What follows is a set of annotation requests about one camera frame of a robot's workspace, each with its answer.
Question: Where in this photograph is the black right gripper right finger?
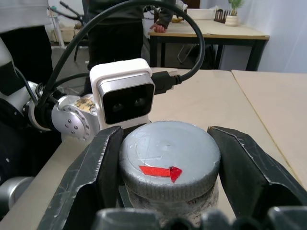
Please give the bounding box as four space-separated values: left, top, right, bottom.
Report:
207 126 307 220

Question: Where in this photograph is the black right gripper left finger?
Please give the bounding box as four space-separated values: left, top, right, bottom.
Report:
35 125 124 230

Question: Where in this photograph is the grey jar lid red arrow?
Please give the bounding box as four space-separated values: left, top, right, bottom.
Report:
119 120 221 199

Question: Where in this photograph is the white plastic box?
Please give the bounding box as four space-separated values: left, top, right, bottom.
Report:
186 8 217 21

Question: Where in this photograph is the bystander's bare hand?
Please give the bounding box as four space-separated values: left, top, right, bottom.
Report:
149 22 167 34

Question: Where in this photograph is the silver robot body cylinder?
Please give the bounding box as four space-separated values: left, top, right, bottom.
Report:
0 176 35 218

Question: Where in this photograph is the person in white shirt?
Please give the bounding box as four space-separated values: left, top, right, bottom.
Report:
0 0 54 83

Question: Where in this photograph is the beige table with black legs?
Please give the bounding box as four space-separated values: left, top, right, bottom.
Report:
148 18 270 71

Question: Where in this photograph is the person in dark clothes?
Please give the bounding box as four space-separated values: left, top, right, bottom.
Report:
84 0 174 70

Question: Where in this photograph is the green plant in white pot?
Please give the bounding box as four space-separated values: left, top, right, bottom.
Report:
224 0 246 27

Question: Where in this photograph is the dark wooden rack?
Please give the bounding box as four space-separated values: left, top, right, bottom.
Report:
213 9 231 24

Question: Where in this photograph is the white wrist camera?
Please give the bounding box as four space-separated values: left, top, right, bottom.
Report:
89 58 155 131

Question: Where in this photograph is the folding chair with metal frame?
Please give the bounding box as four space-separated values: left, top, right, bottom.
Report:
177 44 200 64

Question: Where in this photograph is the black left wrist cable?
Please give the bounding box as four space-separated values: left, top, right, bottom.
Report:
35 0 206 109

